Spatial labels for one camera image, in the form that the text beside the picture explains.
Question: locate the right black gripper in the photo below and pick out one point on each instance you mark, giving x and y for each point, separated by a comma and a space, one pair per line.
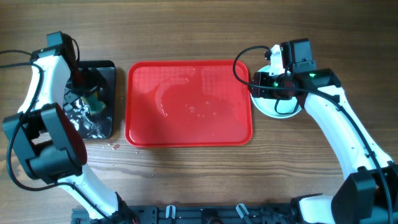
259, 91

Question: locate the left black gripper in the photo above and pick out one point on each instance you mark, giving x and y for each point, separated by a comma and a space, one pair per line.
96, 79

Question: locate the light blue plate top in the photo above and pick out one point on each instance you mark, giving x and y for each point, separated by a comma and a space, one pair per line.
279, 109

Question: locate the green yellow sponge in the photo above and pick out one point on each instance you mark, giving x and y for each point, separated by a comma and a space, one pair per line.
95, 105

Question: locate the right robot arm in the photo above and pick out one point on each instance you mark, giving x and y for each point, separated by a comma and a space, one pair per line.
369, 190

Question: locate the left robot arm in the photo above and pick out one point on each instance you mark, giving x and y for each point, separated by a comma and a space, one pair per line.
48, 145

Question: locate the black metal tray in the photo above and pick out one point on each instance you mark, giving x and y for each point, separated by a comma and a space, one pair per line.
97, 126

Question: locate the red plastic tray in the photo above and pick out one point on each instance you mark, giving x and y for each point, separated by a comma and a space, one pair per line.
188, 103

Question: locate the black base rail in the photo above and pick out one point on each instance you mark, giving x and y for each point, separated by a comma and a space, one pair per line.
267, 213

